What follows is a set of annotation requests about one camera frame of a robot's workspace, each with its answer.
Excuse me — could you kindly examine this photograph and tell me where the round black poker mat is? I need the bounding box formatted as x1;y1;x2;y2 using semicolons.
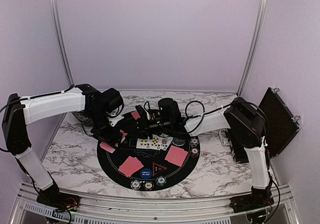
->
96;109;201;191

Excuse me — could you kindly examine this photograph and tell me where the black dealer button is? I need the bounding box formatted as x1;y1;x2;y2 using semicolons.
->
172;137;186;147

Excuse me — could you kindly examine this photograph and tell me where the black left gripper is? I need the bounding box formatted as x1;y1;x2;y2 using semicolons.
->
87;109;123;151

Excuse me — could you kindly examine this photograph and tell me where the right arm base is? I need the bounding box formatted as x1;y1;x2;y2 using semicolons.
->
229;193;275;223

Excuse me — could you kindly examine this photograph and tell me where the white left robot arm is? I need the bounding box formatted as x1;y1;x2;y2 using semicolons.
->
1;83;124;207

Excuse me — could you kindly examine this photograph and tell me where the red playing card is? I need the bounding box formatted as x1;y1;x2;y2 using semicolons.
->
118;156;139;173
165;151;188;167
164;146;189;167
131;111;141;120
118;158;144;177
118;130;128;144

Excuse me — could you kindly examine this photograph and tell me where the blue small blind button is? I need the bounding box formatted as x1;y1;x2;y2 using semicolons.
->
140;168;153;180

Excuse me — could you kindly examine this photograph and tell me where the red triangular all-in marker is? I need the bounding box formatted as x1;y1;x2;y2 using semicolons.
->
152;162;167;176

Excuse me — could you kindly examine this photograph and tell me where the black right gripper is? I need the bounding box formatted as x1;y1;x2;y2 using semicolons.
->
124;114;172;140

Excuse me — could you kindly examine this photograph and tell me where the black floral patterned pouch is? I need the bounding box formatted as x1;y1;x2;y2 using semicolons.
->
72;111;92;127

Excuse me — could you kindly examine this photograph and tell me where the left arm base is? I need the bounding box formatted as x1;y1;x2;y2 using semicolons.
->
36;183;80;212

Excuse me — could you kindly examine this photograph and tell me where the red playing card deck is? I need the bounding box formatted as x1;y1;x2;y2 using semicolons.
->
99;142;116;154

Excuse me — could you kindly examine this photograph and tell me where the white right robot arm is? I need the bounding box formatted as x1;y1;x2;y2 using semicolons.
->
133;97;272;208

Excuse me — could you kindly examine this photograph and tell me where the face-up playing card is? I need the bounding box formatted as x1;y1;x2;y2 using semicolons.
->
159;136;173;151
136;138;150;149
147;137;162;150

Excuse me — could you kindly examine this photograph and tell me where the black poker chip case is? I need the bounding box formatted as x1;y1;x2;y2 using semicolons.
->
224;87;300;163

